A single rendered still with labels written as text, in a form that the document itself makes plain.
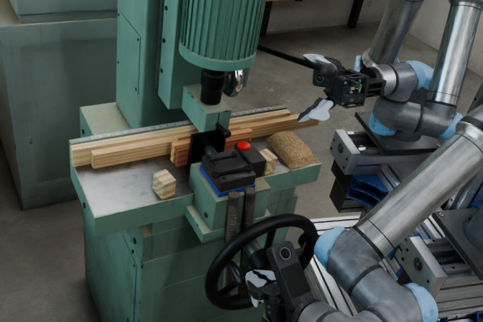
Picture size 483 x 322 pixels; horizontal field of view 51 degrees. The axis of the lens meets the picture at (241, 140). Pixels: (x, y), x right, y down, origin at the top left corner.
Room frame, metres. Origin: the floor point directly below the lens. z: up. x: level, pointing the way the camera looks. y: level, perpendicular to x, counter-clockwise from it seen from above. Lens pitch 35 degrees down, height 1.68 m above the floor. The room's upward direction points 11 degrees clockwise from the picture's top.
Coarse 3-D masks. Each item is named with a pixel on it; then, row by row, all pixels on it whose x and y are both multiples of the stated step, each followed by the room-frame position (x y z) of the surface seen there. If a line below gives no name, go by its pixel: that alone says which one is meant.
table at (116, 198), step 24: (264, 144) 1.11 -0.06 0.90; (72, 168) 0.88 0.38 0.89; (96, 168) 0.89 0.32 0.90; (120, 168) 0.90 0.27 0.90; (144, 168) 0.92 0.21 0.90; (168, 168) 0.94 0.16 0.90; (288, 168) 1.03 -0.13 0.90; (312, 168) 1.06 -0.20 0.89; (96, 192) 0.81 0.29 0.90; (120, 192) 0.82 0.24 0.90; (144, 192) 0.84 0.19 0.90; (96, 216) 0.74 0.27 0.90; (120, 216) 0.76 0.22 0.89; (144, 216) 0.80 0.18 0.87; (168, 216) 0.83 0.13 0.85; (192, 216) 0.82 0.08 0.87; (264, 216) 0.87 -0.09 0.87
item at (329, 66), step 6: (258, 48) 1.16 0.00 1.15; (264, 48) 1.14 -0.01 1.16; (270, 48) 1.13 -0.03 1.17; (270, 54) 1.12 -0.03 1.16; (276, 54) 1.09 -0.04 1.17; (282, 54) 1.08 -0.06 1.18; (288, 54) 1.07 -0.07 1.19; (294, 60) 1.04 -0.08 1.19; (300, 60) 1.02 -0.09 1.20; (306, 60) 1.01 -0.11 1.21; (306, 66) 1.00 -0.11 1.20; (312, 66) 0.99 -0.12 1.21; (318, 66) 0.97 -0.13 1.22; (324, 66) 0.95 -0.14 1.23; (330, 66) 0.94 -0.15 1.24; (324, 72) 0.94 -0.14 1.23; (330, 72) 0.94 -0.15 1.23; (336, 72) 0.94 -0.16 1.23; (330, 78) 0.94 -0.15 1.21
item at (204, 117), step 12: (192, 84) 1.12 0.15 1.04; (192, 96) 1.06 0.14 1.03; (192, 108) 1.06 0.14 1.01; (204, 108) 1.02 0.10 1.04; (216, 108) 1.03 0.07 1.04; (228, 108) 1.04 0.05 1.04; (192, 120) 1.05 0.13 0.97; (204, 120) 1.00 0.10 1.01; (216, 120) 1.01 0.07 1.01; (228, 120) 1.03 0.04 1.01
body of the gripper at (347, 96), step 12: (348, 72) 1.05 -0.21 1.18; (360, 72) 1.11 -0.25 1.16; (372, 72) 1.08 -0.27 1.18; (336, 84) 1.03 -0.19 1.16; (348, 84) 1.01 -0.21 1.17; (360, 84) 1.02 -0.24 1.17; (372, 84) 1.06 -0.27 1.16; (384, 84) 1.05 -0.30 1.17; (336, 96) 1.02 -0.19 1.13; (348, 96) 0.99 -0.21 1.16; (360, 96) 1.01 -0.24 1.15; (372, 96) 1.07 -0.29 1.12; (348, 108) 0.98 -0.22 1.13
